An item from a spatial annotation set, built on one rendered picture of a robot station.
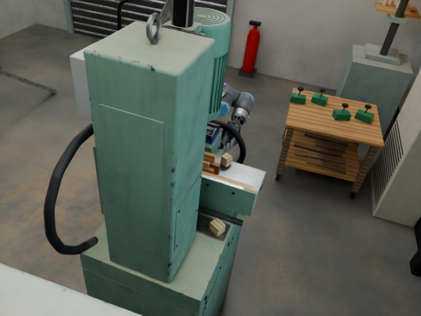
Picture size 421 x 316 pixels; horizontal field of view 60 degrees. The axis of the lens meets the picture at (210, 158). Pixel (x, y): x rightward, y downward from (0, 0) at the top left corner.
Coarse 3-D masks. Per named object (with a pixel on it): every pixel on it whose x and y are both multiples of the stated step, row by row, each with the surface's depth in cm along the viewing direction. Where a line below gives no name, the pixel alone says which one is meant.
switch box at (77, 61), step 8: (72, 56) 81; (80, 56) 81; (72, 64) 82; (80, 64) 81; (72, 72) 83; (80, 72) 82; (80, 80) 84; (80, 88) 85; (80, 96) 86; (88, 96) 85; (80, 104) 88; (88, 104) 87; (80, 112) 89; (88, 112) 88
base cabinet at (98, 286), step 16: (224, 256) 138; (224, 272) 154; (96, 288) 131; (112, 288) 127; (128, 288) 123; (224, 288) 178; (112, 304) 134; (128, 304) 129; (144, 304) 125; (160, 304) 121; (208, 304) 130
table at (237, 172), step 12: (216, 156) 157; (228, 168) 147; (240, 168) 147; (252, 168) 148; (240, 180) 142; (252, 180) 142; (204, 192) 137; (216, 204) 138; (228, 204) 136; (240, 204) 134
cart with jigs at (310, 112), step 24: (312, 96) 284; (288, 120) 252; (312, 120) 255; (336, 120) 258; (360, 120) 261; (288, 144) 259; (312, 144) 293; (336, 144) 293; (312, 168) 269; (336, 168) 269; (360, 168) 258
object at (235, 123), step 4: (232, 116) 198; (236, 116) 195; (240, 116) 194; (228, 120) 193; (232, 120) 193; (236, 120) 195; (240, 120) 197; (228, 124) 194; (232, 124) 192; (236, 124) 191; (240, 124) 191; (236, 128) 190; (240, 128) 193; (228, 132) 192; (228, 136) 195; (232, 136) 194
